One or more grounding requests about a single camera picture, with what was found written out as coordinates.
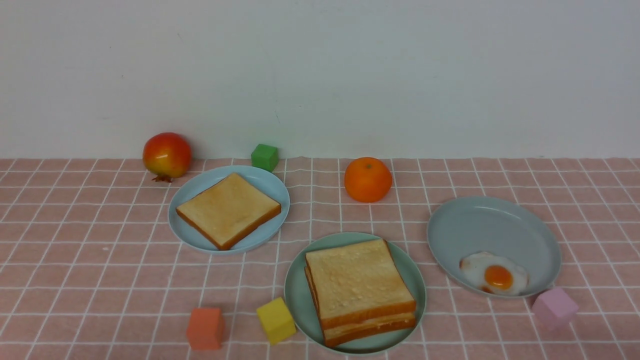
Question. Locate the toast slice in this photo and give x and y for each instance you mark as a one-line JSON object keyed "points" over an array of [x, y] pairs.
{"points": [[228, 211], [370, 330], [369, 252]]}

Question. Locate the orange tangerine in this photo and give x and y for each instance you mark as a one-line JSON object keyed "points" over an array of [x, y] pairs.
{"points": [[367, 180]]}

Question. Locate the green foam cube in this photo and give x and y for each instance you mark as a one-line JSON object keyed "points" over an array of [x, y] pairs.
{"points": [[265, 157]]}

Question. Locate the mint green centre plate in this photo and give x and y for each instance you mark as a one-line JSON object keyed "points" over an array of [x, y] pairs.
{"points": [[299, 300]]}

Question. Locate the yellow foam cube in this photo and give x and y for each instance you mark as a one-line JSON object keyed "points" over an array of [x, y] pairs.
{"points": [[277, 321]]}

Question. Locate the light blue bread plate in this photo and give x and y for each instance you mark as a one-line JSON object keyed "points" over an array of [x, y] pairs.
{"points": [[265, 181]]}

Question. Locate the red yellow pomegranate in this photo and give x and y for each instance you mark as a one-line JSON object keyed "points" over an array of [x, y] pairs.
{"points": [[168, 156]]}

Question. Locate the grey blue egg plate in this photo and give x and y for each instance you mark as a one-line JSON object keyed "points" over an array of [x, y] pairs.
{"points": [[467, 225]]}

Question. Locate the orange foam cube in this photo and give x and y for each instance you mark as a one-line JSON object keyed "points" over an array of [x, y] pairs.
{"points": [[205, 330]]}

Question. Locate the lower fried egg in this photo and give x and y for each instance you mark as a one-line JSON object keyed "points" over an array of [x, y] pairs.
{"points": [[494, 274]]}

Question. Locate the pink foam cube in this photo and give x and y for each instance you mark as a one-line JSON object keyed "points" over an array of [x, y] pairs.
{"points": [[554, 308]]}

